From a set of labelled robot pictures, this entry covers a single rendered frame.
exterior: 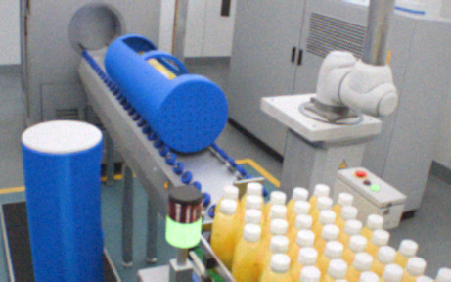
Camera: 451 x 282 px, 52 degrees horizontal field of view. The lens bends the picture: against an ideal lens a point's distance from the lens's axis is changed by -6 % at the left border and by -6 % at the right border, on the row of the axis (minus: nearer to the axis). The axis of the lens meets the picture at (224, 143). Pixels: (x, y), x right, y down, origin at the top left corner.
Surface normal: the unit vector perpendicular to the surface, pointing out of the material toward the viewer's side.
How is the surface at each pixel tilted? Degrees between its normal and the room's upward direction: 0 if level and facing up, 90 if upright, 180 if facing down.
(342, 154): 90
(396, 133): 90
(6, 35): 90
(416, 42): 90
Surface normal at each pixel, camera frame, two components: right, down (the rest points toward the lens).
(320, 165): -0.30, 0.33
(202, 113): 0.43, 0.38
